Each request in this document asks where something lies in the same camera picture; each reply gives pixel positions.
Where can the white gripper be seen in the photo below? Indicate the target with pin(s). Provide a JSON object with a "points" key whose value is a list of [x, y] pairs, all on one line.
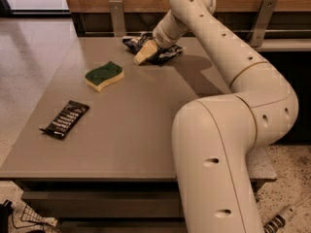
{"points": [[160, 38]]}

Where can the blue chip bag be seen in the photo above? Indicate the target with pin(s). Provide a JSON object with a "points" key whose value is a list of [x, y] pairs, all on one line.
{"points": [[145, 49]]}

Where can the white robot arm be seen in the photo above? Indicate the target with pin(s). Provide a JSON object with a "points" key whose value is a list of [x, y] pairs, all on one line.
{"points": [[211, 135]]}

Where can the black rxbar chocolate bar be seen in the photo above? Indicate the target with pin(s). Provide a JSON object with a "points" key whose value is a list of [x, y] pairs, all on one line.
{"points": [[65, 120]]}

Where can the green yellow sponge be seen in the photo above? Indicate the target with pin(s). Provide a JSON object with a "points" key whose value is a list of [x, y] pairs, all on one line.
{"points": [[103, 76]]}

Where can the lower grey drawer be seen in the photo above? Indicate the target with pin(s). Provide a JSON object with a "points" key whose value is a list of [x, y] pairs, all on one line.
{"points": [[124, 226]]}

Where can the grey drawer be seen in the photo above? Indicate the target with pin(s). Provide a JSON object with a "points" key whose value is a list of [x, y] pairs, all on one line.
{"points": [[88, 204], [124, 226]]}

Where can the upper grey drawer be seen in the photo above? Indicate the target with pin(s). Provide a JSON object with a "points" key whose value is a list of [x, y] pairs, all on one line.
{"points": [[88, 204]]}

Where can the white power strip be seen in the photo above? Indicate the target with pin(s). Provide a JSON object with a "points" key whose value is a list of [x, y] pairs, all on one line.
{"points": [[280, 219]]}

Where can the left metal bracket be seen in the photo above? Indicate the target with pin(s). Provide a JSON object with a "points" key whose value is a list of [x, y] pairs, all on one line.
{"points": [[117, 17]]}

